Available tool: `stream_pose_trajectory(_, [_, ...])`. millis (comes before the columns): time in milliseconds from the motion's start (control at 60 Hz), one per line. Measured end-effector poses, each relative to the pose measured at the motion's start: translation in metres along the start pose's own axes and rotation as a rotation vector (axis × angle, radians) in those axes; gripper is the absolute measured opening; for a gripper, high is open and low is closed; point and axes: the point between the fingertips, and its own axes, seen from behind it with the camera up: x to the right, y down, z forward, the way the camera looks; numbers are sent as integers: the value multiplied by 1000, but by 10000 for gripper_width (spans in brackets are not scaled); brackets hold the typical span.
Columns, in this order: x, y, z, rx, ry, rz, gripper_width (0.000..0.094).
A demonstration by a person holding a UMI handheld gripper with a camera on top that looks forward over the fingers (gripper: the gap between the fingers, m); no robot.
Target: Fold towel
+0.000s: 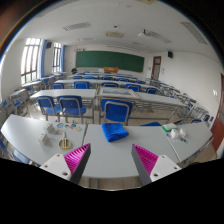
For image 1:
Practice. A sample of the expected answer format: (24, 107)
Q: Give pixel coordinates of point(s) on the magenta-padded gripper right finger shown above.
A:
(164, 165)

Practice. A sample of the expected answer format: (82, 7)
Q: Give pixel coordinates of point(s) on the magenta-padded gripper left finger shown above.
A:
(55, 165)

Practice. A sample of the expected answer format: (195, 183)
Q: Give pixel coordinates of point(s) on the blue terry towel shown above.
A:
(115, 131)

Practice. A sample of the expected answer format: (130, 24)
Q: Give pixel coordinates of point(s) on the grey card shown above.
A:
(50, 128)
(44, 139)

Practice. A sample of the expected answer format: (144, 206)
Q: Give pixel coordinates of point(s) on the white crumpled tissue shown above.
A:
(176, 134)

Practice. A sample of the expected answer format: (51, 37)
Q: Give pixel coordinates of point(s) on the blue oval sticker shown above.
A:
(60, 125)

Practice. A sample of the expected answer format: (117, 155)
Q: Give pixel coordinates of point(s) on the small blue orange sticker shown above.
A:
(66, 126)

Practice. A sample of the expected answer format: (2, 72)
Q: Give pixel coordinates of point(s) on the red orange sticker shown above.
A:
(72, 126)

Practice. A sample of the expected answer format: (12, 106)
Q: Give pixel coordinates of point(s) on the grey classroom desk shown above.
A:
(66, 92)
(160, 99)

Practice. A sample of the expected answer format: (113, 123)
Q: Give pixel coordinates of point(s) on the red-brown wooden door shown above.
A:
(218, 126)

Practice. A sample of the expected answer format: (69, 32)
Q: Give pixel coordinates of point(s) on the group of desks and chairs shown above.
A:
(81, 85)

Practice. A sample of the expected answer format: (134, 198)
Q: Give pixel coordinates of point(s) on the framed picture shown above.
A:
(117, 92)

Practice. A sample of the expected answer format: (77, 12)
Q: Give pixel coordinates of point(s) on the red-brown door with window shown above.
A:
(156, 68)

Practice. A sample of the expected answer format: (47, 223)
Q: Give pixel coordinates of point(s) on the blue curtain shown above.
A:
(43, 58)
(63, 58)

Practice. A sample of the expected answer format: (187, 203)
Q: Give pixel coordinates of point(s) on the narrow white-framed window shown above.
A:
(56, 57)

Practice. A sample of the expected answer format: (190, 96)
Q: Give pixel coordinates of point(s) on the large white-framed window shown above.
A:
(30, 60)

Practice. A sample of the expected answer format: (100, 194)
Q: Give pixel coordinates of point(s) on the orange box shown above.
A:
(111, 70)

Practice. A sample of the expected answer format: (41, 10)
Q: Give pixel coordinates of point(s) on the green chalkboard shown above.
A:
(110, 61)

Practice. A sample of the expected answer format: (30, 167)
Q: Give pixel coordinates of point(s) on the white ceiling projector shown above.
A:
(144, 34)

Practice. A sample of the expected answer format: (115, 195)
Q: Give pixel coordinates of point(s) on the ceiling air conditioner panel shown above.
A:
(115, 34)

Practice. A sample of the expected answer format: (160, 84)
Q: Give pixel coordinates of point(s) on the group of ceiling lights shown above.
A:
(77, 26)

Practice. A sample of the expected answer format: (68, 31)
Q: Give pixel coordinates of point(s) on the black wall speaker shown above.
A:
(48, 45)
(170, 54)

